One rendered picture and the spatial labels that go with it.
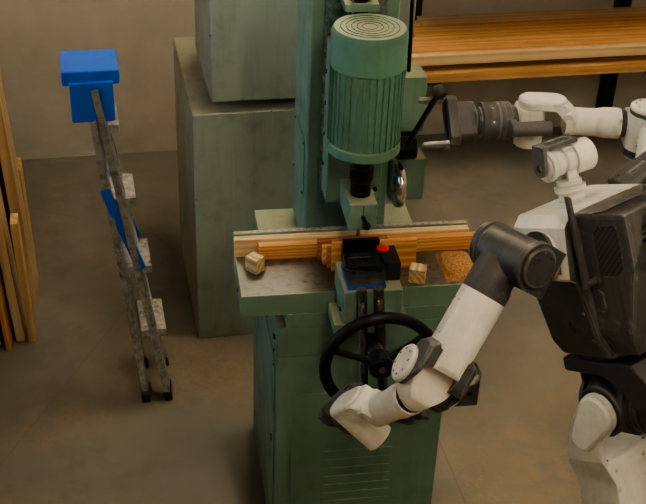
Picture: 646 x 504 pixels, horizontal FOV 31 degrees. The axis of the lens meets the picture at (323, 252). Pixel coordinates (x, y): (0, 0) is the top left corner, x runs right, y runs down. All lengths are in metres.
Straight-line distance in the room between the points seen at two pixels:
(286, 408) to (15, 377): 1.32
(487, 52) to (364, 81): 2.36
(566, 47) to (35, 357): 2.54
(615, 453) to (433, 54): 2.68
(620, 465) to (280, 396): 0.90
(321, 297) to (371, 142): 0.40
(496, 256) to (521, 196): 2.96
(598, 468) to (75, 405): 1.95
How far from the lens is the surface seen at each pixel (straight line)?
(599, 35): 5.18
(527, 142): 2.71
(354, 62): 2.58
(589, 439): 2.43
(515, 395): 3.95
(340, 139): 2.68
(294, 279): 2.80
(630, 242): 2.15
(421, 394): 2.19
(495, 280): 2.14
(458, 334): 2.14
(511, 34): 5.08
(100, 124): 3.31
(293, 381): 2.91
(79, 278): 4.47
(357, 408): 2.32
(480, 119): 2.66
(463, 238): 2.95
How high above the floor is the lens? 2.46
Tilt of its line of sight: 32 degrees down
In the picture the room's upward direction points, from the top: 2 degrees clockwise
